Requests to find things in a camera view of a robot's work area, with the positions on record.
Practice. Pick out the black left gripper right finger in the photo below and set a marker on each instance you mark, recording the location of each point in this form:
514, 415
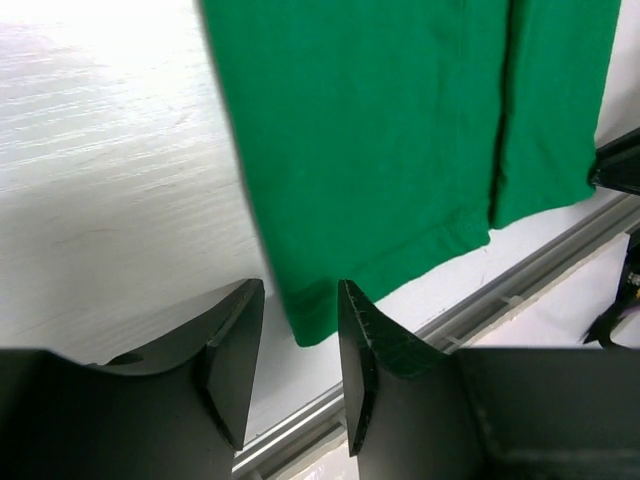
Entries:
370, 342

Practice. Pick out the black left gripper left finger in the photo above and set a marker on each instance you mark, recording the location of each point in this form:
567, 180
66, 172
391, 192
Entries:
191, 387

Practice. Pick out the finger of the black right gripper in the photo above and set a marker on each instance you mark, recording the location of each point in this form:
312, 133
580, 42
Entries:
617, 165

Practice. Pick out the green t shirt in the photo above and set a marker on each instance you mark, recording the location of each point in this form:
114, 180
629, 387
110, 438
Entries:
380, 139

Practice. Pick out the aluminium table rail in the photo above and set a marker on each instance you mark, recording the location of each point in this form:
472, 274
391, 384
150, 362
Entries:
541, 281

